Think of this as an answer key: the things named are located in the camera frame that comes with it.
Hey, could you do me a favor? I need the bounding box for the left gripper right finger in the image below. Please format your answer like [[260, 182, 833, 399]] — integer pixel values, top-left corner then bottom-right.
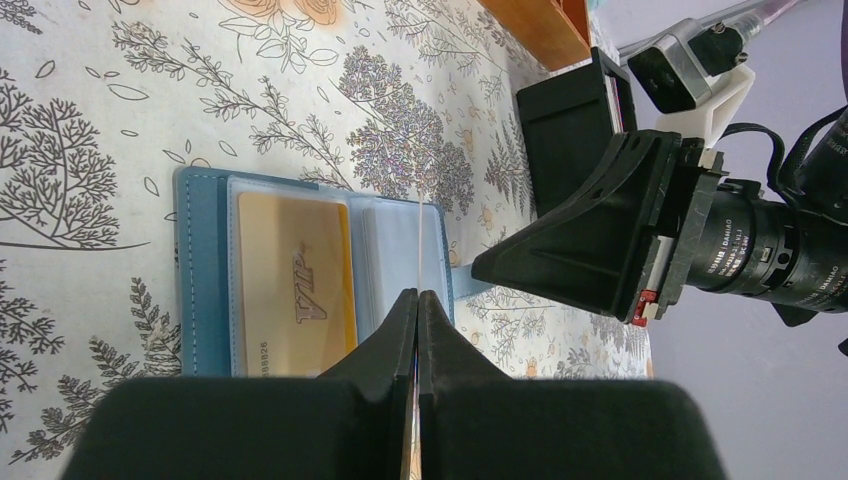
[[417, 291, 726, 479]]

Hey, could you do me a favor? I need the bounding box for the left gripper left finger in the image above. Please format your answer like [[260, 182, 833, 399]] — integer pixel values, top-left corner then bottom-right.
[[63, 289, 419, 479]]

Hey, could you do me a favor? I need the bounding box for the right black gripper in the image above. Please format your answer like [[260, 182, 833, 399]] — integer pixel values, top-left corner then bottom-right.
[[471, 108, 847, 327]]

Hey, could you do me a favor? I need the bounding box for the blue leather card holder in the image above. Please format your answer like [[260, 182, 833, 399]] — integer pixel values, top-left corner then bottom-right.
[[174, 167, 487, 377]]

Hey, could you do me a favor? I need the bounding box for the orange compartment tray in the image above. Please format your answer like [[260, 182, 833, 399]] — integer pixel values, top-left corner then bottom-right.
[[480, 0, 591, 71]]

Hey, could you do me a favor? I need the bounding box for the black card box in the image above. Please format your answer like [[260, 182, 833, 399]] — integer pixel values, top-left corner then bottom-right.
[[516, 47, 637, 217]]

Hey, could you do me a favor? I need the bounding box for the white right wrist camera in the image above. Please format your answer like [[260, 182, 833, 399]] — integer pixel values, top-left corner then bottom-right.
[[627, 15, 762, 147]]

